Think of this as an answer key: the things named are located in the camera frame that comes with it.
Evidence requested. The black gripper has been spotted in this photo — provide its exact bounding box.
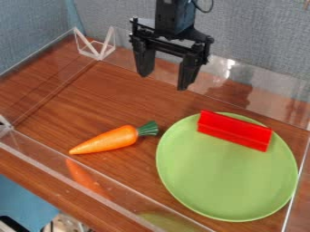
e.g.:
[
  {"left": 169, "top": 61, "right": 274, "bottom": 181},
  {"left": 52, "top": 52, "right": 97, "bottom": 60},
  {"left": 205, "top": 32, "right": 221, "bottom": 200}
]
[{"left": 129, "top": 17, "right": 213, "bottom": 91}]

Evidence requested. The orange toy carrot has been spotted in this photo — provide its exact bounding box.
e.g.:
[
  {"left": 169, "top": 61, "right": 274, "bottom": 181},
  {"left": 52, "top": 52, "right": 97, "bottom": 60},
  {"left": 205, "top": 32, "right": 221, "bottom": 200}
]
[{"left": 69, "top": 121, "right": 159, "bottom": 154}]

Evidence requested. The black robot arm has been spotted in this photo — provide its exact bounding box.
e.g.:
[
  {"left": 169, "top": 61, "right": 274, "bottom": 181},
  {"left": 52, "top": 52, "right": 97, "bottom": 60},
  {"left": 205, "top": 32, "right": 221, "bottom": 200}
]
[{"left": 129, "top": 0, "right": 213, "bottom": 91}]

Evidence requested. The green round plate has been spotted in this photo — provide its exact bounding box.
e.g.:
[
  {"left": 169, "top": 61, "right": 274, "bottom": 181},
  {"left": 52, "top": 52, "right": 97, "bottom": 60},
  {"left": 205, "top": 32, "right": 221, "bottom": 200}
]
[{"left": 156, "top": 114, "right": 298, "bottom": 222}]

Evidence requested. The clear acrylic back barrier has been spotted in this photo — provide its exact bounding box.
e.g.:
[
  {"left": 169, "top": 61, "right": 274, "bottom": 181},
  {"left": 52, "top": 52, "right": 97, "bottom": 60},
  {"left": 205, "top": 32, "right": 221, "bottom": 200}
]
[{"left": 113, "top": 27, "right": 310, "bottom": 131}]

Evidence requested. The clear acrylic barrier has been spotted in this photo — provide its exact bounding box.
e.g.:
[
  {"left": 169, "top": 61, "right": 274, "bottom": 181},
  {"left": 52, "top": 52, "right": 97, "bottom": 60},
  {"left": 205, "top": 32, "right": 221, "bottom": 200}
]
[
  {"left": 113, "top": 27, "right": 310, "bottom": 131},
  {"left": 0, "top": 115, "right": 213, "bottom": 232}
]

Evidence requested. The red plastic block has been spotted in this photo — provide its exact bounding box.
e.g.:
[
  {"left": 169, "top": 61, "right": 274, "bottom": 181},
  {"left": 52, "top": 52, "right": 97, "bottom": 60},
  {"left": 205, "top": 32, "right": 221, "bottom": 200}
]
[{"left": 197, "top": 111, "right": 272, "bottom": 152}]

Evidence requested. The clear acrylic front barrier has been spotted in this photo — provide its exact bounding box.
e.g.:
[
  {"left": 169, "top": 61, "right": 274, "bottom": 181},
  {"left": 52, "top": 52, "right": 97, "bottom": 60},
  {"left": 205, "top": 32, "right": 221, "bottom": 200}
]
[{"left": 0, "top": 115, "right": 213, "bottom": 232}]

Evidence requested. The clear acrylic corner bracket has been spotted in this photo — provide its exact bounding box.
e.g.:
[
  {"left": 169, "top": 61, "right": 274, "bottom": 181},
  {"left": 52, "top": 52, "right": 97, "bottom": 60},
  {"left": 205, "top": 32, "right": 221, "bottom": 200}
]
[{"left": 73, "top": 26, "right": 116, "bottom": 61}]

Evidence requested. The black cable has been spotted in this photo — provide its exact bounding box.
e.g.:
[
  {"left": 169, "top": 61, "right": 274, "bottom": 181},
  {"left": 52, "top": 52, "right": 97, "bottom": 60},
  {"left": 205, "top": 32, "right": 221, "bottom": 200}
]
[{"left": 191, "top": 0, "right": 215, "bottom": 15}]

